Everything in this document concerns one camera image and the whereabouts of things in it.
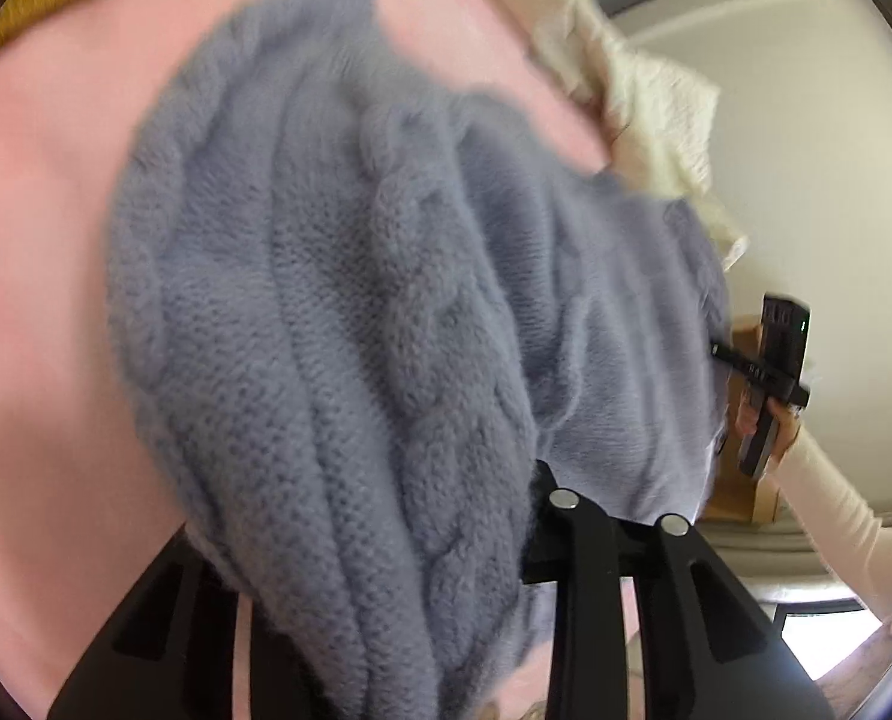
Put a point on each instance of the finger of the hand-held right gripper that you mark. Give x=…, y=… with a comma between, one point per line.
x=723, y=353

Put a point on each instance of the person's right forearm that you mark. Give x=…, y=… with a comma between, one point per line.
x=843, y=517

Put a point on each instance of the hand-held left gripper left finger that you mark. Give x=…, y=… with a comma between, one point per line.
x=168, y=615

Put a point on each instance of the person's right hand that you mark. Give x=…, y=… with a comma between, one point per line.
x=745, y=416

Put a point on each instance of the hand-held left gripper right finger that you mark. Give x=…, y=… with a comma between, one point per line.
x=558, y=517

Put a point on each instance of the cream knit sweater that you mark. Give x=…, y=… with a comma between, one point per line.
x=656, y=112

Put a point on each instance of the pink printed blanket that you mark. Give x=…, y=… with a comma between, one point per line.
x=41, y=277

